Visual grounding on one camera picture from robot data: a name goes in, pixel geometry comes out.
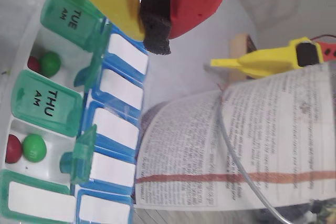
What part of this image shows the green round pill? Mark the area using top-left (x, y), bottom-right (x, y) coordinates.
top-left (39, 51), bottom-right (62, 77)
top-left (22, 134), bottom-right (47, 163)

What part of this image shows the red round pill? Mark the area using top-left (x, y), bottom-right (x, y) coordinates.
top-left (27, 56), bottom-right (41, 73)
top-left (5, 134), bottom-right (22, 164)

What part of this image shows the light wooden block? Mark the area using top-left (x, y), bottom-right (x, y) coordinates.
top-left (228, 33), bottom-right (257, 84)

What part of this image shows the weekly pill organizer box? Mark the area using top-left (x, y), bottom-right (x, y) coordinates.
top-left (0, 0), bottom-right (150, 224)

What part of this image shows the white tablecloth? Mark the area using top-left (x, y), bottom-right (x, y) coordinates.
top-left (0, 0), bottom-right (336, 120)

